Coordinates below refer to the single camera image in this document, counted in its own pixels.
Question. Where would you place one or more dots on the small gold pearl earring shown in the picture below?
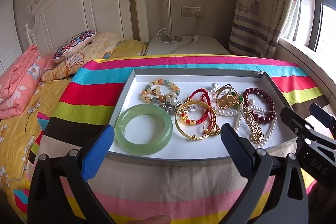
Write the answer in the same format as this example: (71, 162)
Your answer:
(214, 86)

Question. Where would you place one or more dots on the yellow floral bed sheet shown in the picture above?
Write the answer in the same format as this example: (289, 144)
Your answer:
(21, 135)

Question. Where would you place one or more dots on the slim white desk lamp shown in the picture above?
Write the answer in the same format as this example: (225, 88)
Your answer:
(168, 36)

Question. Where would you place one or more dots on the gold bangle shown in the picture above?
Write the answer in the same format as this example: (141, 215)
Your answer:
(199, 124)

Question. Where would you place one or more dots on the green jade bangle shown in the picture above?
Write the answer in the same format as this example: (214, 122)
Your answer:
(143, 130)

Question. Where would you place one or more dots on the white nightstand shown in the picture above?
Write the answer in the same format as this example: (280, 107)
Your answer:
(204, 45)

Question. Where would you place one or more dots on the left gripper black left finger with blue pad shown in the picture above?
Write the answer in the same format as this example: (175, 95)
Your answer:
(59, 191)

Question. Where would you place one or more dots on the folded pink floral quilt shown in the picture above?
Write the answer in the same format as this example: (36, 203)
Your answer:
(19, 81)

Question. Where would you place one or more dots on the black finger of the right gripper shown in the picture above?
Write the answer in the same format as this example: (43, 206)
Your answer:
(303, 129)
(325, 118)

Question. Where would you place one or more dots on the silver pearl brooch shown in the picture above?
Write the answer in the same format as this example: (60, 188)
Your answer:
(173, 105)

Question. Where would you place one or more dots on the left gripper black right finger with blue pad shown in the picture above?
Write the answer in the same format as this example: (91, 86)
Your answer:
(275, 191)

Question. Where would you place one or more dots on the white wooden headboard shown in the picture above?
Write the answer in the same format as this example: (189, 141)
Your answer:
(55, 21)

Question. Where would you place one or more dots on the striped cream curtain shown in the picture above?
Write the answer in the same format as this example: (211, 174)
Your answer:
(265, 3)

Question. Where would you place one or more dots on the yellow shell pattern pillow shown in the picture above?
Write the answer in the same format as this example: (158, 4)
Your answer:
(101, 47)

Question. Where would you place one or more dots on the striped colourful bed cover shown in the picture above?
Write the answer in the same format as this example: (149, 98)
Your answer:
(159, 163)

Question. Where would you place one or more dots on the embroidered floral small pillow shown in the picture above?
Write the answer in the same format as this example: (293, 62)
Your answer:
(73, 45)

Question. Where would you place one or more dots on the wall socket panel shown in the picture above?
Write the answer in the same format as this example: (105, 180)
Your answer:
(192, 11)

